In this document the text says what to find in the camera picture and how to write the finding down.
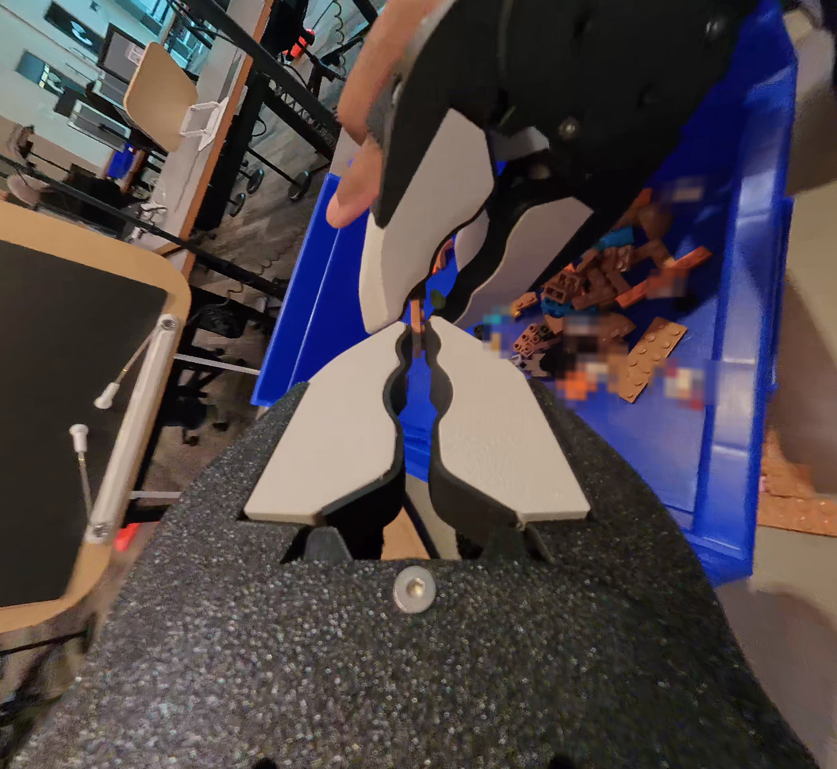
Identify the clear plastic tray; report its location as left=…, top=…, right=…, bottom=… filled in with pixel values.
left=180, top=99, right=230, bottom=139

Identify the black stand bar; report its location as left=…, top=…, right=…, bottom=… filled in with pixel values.
left=0, top=151, right=289, bottom=299

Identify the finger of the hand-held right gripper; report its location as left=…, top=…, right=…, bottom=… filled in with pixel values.
left=451, top=197, right=595, bottom=328
left=358, top=109, right=498, bottom=335

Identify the blue plastic bin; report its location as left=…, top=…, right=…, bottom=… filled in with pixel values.
left=250, top=0, right=800, bottom=588

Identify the pile of loose toy bricks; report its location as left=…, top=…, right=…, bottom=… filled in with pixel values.
left=425, top=187, right=714, bottom=404

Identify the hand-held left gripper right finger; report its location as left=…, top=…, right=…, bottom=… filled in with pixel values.
left=427, top=316, right=592, bottom=521

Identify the person's right hand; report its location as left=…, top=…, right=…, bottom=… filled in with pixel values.
left=325, top=0, right=478, bottom=230

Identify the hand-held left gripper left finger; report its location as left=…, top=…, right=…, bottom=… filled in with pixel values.
left=243, top=322, right=409, bottom=523

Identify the long wooden desk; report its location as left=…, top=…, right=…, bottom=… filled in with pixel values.
left=157, top=0, right=302, bottom=273

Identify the black plywood-edged panel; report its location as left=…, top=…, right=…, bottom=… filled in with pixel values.
left=0, top=201, right=192, bottom=636

